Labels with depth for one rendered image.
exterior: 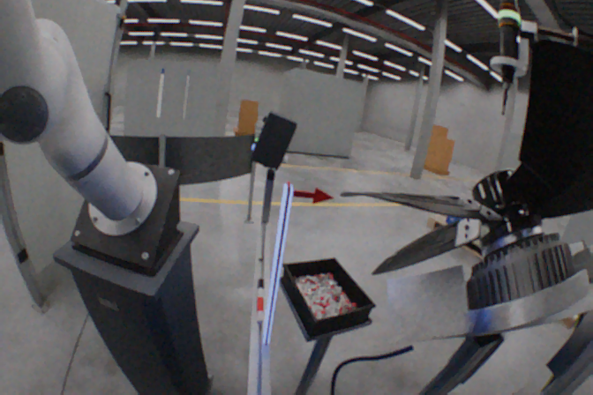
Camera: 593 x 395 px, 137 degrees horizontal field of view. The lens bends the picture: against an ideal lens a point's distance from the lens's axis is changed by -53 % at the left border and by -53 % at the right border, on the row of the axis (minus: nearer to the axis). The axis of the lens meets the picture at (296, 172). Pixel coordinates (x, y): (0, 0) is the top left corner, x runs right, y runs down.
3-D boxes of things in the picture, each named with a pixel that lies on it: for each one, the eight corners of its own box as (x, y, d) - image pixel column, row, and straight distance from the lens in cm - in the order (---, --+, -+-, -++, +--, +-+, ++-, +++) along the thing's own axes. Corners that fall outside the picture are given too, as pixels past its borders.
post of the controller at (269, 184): (268, 223, 93) (275, 172, 85) (260, 222, 92) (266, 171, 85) (268, 219, 95) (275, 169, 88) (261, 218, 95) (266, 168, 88)
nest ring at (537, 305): (508, 312, 74) (506, 297, 74) (603, 279, 63) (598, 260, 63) (432, 337, 54) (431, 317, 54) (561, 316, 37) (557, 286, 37)
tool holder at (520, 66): (534, 81, 54) (536, 33, 58) (536, 70, 47) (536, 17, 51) (491, 72, 54) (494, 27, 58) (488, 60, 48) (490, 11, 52)
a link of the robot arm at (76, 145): (60, 192, 48) (-32, 87, 38) (55, 127, 62) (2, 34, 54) (114, 157, 44) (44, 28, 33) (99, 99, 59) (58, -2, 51)
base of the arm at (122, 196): (84, 234, 66) (33, 197, 53) (101, 165, 72) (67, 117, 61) (151, 239, 56) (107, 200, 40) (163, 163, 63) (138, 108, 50)
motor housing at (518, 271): (510, 312, 71) (502, 263, 71) (592, 284, 62) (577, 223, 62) (446, 334, 54) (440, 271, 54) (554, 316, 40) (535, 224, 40)
